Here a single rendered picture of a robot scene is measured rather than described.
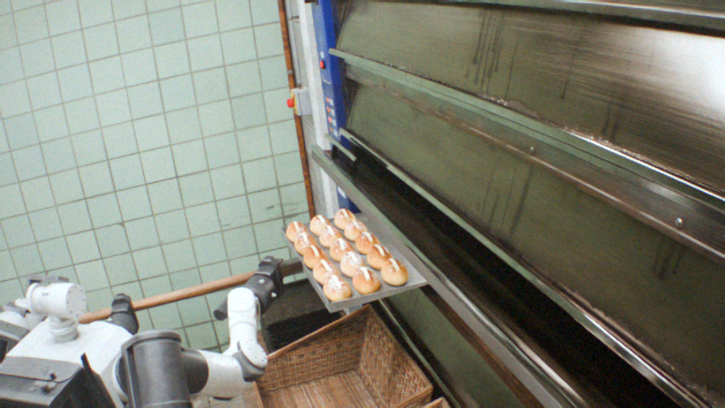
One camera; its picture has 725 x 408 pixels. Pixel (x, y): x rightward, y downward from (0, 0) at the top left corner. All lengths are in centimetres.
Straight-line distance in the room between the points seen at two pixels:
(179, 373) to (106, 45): 197
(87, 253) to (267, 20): 138
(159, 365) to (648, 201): 81
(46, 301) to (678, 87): 109
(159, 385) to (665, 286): 81
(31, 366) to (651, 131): 108
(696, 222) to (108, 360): 97
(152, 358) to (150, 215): 193
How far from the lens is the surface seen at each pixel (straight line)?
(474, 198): 126
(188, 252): 307
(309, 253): 178
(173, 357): 112
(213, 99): 288
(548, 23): 98
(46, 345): 127
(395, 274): 162
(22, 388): 117
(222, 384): 125
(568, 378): 91
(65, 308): 119
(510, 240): 114
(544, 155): 101
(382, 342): 213
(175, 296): 177
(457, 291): 108
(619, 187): 86
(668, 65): 77
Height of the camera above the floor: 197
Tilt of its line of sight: 21 degrees down
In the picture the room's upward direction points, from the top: 7 degrees counter-clockwise
